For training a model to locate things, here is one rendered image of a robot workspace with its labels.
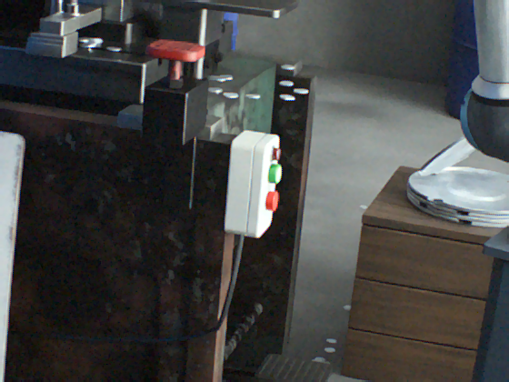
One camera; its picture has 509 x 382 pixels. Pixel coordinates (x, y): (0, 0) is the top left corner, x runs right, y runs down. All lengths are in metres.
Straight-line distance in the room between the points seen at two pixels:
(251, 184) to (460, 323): 0.78
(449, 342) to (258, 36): 3.22
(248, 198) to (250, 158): 0.06
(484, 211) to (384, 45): 3.01
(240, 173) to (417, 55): 3.61
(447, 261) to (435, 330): 0.15
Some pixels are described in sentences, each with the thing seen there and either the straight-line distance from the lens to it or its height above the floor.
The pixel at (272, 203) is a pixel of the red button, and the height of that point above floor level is 0.54.
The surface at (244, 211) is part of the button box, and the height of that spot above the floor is 0.53.
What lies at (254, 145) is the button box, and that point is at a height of 0.62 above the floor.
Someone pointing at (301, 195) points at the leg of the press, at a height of 0.40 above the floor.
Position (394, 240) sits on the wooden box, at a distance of 2.25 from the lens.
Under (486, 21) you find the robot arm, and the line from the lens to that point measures 1.85.
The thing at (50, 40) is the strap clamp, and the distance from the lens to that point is 1.72.
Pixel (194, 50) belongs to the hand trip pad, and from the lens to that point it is 1.53.
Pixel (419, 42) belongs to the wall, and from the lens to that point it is 5.19.
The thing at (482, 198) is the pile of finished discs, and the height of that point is 0.38.
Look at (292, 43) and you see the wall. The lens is 5.30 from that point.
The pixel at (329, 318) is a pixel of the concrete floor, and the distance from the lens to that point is 2.64.
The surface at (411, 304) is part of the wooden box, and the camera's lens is 2.29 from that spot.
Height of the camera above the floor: 1.06
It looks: 16 degrees down
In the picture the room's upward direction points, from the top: 5 degrees clockwise
